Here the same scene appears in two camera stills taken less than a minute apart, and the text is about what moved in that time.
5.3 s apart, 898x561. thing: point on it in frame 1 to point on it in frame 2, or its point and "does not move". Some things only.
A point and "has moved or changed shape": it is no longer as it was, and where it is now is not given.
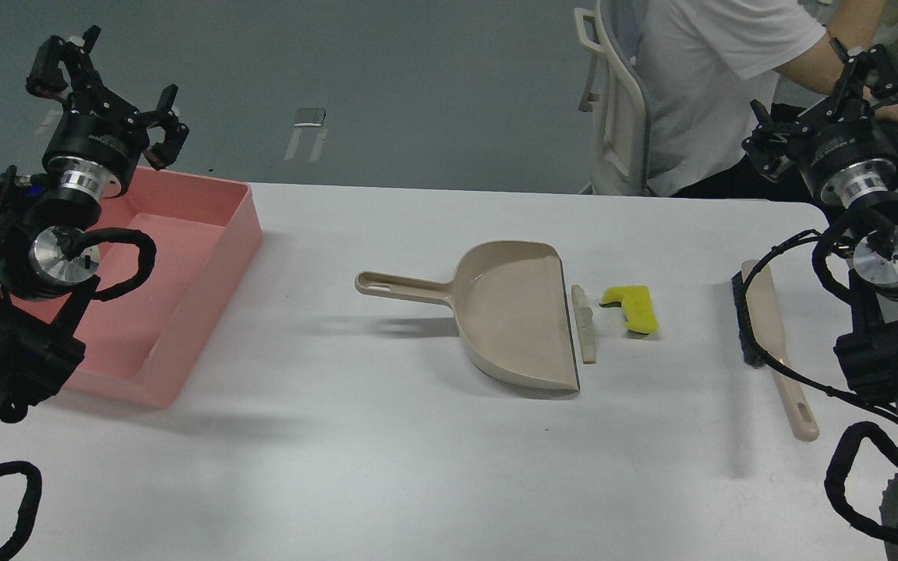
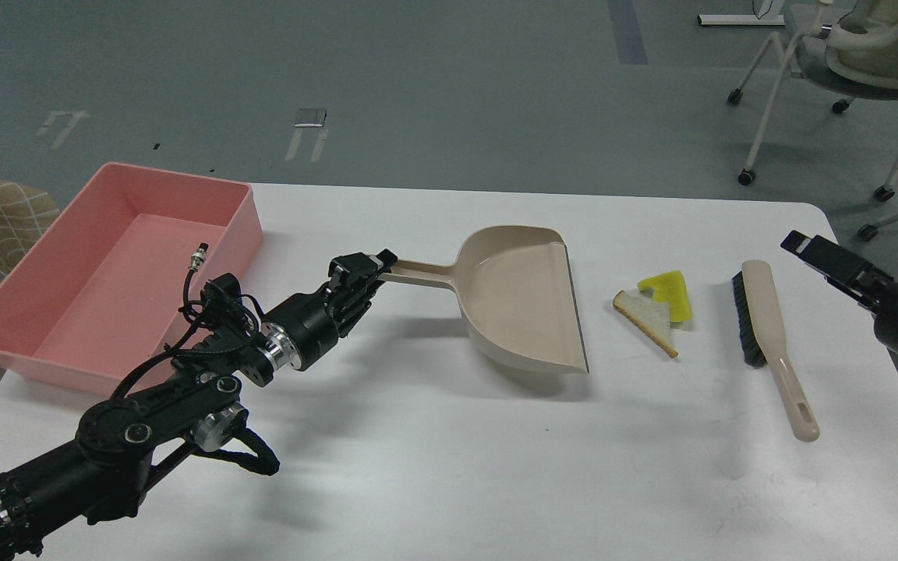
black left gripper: x=98 y=144 to x=305 y=329
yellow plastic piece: x=637 y=304 to x=671 y=287
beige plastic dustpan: x=511 y=302 has moved or changed shape
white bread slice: x=585 y=320 to x=652 y=315
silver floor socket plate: x=309 y=117 does not move
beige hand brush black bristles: x=760 y=333 does not move
